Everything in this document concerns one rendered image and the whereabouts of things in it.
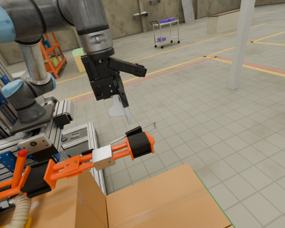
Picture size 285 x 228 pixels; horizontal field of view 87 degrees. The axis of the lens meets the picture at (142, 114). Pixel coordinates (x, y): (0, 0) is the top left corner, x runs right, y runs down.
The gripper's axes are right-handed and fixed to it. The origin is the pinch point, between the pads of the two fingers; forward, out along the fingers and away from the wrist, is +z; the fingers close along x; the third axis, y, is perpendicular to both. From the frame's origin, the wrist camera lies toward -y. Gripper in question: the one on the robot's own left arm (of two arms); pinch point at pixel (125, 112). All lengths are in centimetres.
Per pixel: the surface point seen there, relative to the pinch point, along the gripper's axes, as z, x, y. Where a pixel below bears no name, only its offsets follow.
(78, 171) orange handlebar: 13.4, 3.7, 21.1
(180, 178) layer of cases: 66, -8, -24
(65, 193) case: 26.3, -0.7, 31.0
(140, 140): 10.9, 3.2, -2.1
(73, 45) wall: 83, -1378, 94
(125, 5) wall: -102, -1381, -399
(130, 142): 10.9, 2.2, 1.7
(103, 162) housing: 13.2, 4.3, 12.5
